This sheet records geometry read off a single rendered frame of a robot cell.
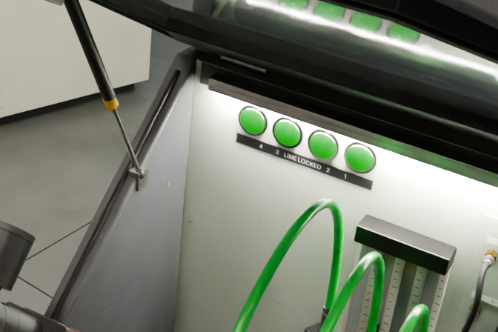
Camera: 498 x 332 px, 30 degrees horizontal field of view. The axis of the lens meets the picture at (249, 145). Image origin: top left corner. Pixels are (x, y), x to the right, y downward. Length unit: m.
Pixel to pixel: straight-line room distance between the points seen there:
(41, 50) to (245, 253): 2.65
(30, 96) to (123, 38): 0.51
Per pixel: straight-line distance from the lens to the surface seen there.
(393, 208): 1.40
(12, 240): 0.94
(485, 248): 1.38
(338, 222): 1.30
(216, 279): 1.63
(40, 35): 4.08
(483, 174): 1.30
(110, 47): 4.30
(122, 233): 1.43
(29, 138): 4.11
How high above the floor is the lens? 2.06
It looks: 30 degrees down
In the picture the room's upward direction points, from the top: 7 degrees clockwise
